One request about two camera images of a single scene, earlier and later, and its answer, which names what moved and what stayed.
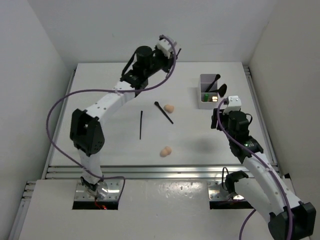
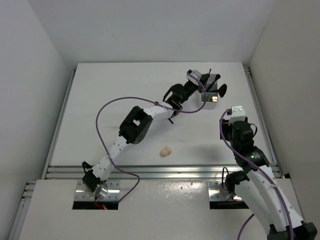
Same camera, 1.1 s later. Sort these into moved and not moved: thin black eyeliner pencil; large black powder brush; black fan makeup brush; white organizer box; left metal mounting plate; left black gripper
Moved: thin black eyeliner pencil; left black gripper
Not moved: white organizer box; large black powder brush; left metal mounting plate; black fan makeup brush
